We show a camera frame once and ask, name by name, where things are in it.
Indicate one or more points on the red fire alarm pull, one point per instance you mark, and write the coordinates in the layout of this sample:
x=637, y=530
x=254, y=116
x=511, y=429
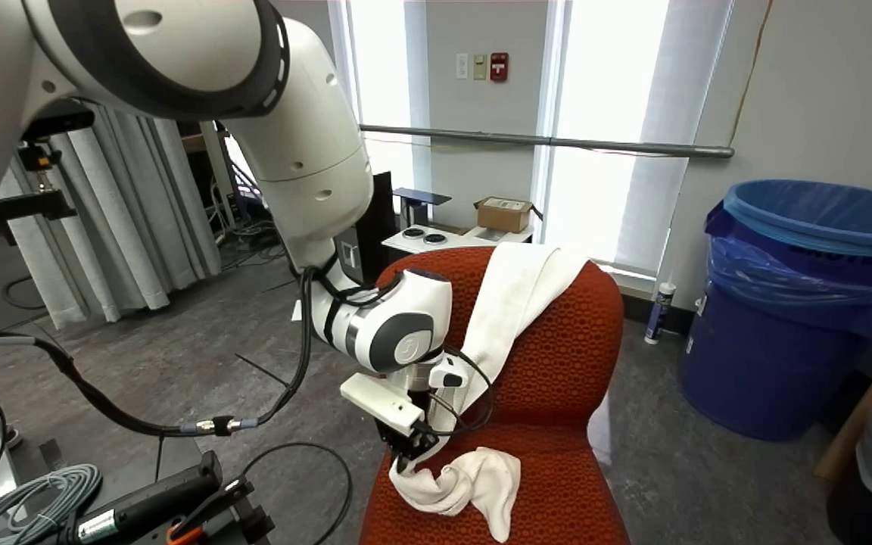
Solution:
x=497, y=67

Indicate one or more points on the red upholstered chair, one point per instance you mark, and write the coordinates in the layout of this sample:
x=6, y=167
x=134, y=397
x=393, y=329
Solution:
x=546, y=382

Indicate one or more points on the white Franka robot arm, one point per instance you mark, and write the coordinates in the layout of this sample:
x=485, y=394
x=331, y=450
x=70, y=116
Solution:
x=294, y=130

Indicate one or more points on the blue plastic trash bin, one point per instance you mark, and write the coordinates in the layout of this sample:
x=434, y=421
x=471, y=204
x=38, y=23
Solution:
x=769, y=353

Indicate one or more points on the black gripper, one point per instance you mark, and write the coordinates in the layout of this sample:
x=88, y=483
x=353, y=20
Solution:
x=408, y=429

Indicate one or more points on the black computer tower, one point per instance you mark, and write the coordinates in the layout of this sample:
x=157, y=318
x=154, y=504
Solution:
x=377, y=231

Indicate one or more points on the small white table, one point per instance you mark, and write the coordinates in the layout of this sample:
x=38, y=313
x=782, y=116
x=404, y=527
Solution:
x=438, y=241

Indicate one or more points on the grey pleated curtain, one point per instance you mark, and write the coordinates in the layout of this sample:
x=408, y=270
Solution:
x=121, y=212

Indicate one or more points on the small cardboard box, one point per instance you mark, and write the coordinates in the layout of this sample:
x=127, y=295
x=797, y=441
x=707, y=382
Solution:
x=505, y=212

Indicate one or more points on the blue bin liner bag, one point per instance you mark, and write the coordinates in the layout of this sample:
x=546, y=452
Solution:
x=809, y=242

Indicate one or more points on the white wall switch plate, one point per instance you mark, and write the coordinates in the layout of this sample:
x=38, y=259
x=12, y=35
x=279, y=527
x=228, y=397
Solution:
x=460, y=67

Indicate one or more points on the white fabric towel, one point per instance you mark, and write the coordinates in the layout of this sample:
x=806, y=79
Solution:
x=501, y=313

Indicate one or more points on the black camera bar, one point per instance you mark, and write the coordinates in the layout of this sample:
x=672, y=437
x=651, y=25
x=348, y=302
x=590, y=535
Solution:
x=58, y=122

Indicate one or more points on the beige wall switch plate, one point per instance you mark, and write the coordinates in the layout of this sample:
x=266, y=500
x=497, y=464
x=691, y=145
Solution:
x=480, y=67

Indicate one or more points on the white window blind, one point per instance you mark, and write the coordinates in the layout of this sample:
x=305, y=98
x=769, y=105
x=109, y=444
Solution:
x=605, y=130
x=385, y=71

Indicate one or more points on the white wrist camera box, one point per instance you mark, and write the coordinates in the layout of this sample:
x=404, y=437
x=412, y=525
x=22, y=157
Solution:
x=378, y=397

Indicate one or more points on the orange black clamp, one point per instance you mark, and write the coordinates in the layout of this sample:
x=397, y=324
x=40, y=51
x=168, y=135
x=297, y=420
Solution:
x=220, y=516

